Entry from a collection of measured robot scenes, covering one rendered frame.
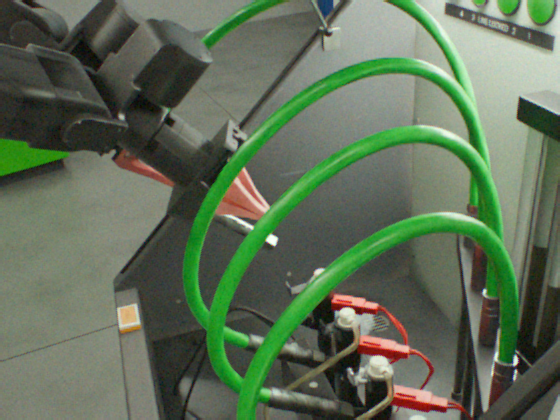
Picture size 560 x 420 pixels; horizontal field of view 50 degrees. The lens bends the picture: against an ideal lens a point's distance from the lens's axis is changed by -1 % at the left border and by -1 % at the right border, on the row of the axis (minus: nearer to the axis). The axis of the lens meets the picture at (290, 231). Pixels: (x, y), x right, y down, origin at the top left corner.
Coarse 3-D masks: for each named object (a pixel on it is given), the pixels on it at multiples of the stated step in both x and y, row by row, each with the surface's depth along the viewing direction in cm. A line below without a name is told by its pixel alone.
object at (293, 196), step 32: (416, 128) 46; (352, 160) 45; (480, 160) 49; (288, 192) 46; (480, 192) 52; (256, 224) 46; (224, 288) 48; (224, 320) 49; (480, 320) 60; (224, 352) 51; (320, 416) 58; (352, 416) 59
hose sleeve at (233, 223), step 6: (216, 216) 76; (222, 216) 76; (228, 216) 77; (234, 216) 77; (222, 222) 77; (228, 222) 77; (234, 222) 77; (240, 222) 77; (246, 222) 78; (228, 228) 77; (234, 228) 77; (240, 228) 77; (246, 228) 77; (246, 234) 77
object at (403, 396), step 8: (400, 392) 58; (408, 392) 58; (416, 392) 58; (424, 392) 58; (392, 400) 59; (400, 400) 58; (408, 400) 58; (416, 400) 58; (424, 400) 58; (432, 400) 58; (440, 400) 58; (408, 408) 59; (416, 408) 58; (424, 408) 58; (432, 408) 58; (440, 408) 57
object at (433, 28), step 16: (256, 0) 63; (272, 0) 62; (288, 0) 62; (384, 0) 62; (400, 0) 61; (240, 16) 63; (416, 16) 62; (224, 32) 65; (432, 32) 63; (208, 48) 66; (448, 48) 63; (464, 80) 65
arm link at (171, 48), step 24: (144, 24) 53; (168, 24) 55; (144, 48) 52; (168, 48) 52; (192, 48) 55; (96, 72) 56; (120, 72) 54; (144, 72) 53; (168, 72) 54; (192, 72) 55; (120, 96) 54; (168, 96) 55; (72, 120) 50; (96, 120) 51; (120, 120) 54; (72, 144) 52; (96, 144) 53
